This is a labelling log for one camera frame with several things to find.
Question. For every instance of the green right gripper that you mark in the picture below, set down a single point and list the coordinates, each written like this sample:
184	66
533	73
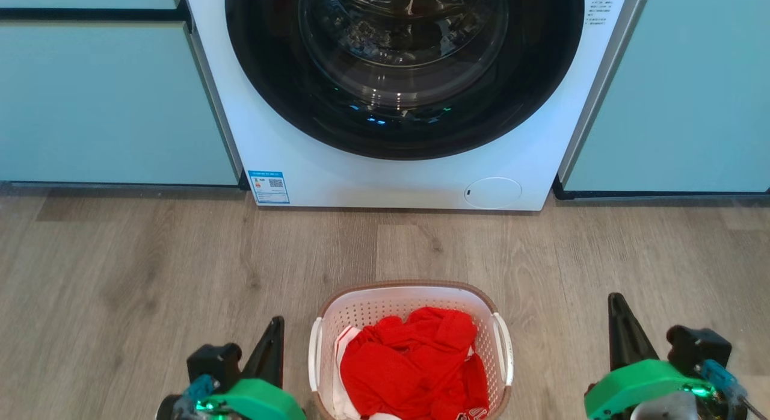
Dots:
619	390

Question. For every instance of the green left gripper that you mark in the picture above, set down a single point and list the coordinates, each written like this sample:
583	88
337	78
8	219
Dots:
258	402

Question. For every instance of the white perforated plastic laundry basket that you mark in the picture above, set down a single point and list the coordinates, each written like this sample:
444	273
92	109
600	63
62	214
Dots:
373	302

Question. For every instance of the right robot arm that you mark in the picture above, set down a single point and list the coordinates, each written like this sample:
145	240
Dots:
662	408

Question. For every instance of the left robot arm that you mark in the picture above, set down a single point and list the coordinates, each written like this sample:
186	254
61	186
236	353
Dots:
171	409

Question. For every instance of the red garment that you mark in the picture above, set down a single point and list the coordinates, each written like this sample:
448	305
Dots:
409	366

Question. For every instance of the black cabinet plinth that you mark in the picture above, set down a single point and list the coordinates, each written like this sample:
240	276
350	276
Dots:
662	195
120	183

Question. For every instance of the blue energy label sticker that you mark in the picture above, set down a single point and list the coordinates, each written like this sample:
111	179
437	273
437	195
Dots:
269	187

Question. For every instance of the round white filter cover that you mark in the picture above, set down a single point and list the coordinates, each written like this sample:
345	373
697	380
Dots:
493	193

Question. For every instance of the white front-load washing machine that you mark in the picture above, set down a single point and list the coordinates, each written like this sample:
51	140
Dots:
385	179

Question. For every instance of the pale green cabinet door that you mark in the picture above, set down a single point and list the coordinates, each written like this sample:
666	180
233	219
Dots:
108	101
680	89

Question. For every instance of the round dark glass washer door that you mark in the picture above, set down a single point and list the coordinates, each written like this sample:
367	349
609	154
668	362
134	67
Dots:
271	77

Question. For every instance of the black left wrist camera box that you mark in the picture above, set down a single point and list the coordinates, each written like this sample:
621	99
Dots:
213	363

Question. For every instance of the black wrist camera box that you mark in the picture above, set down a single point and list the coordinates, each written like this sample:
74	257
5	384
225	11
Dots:
698	348
213	363

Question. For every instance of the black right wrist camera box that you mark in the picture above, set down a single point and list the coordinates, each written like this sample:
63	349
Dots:
698	348

